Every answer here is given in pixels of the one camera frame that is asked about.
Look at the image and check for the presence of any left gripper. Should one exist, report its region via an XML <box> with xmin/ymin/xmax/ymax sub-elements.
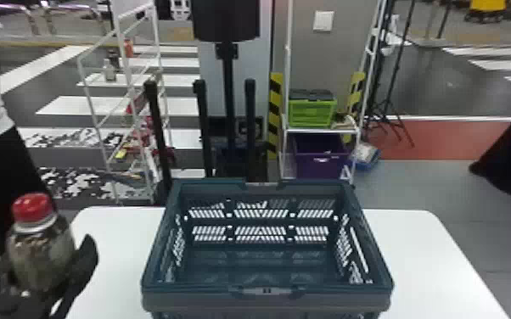
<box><xmin>0</xmin><ymin>233</ymin><xmax>99</xmax><ymax>319</ymax></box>

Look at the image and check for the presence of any brown bottle with red cap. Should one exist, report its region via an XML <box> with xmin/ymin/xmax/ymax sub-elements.
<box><xmin>5</xmin><ymin>192</ymin><xmax>78</xmax><ymax>294</ymax></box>

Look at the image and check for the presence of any black tripod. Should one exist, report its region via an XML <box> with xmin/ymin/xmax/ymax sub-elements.
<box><xmin>364</xmin><ymin>0</ymin><xmax>417</xmax><ymax>149</ymax></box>

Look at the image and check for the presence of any blue basket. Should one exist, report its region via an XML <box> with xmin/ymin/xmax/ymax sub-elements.
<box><xmin>140</xmin><ymin>177</ymin><xmax>395</xmax><ymax>319</ymax></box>

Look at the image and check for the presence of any purple crate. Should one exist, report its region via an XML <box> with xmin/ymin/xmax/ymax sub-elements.
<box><xmin>291</xmin><ymin>133</ymin><xmax>353</xmax><ymax>180</ymax></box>

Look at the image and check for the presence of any green basket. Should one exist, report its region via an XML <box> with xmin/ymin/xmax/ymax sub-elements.
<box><xmin>288</xmin><ymin>88</ymin><xmax>338</xmax><ymax>129</ymax></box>

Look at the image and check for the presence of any clear bottle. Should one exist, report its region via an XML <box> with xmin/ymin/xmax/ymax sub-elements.
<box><xmin>103</xmin><ymin>58</ymin><xmax>118</xmax><ymax>82</ymax></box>

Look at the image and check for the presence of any white wire rack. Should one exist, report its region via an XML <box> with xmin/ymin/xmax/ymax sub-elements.
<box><xmin>76</xmin><ymin>0</ymin><xmax>173</xmax><ymax>206</ymax></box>

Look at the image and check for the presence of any yellow black striped post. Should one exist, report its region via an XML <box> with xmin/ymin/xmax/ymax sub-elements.
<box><xmin>348</xmin><ymin>70</ymin><xmax>367</xmax><ymax>118</ymax></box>
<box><xmin>267</xmin><ymin>71</ymin><xmax>284</xmax><ymax>160</ymax></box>

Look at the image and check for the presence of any blue tray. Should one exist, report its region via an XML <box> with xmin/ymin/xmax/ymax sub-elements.
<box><xmin>352</xmin><ymin>142</ymin><xmax>382</xmax><ymax>171</ymax></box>

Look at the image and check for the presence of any white shelf trolley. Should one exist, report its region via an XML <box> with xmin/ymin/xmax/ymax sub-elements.
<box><xmin>279</xmin><ymin>0</ymin><xmax>390</xmax><ymax>183</ymax></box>

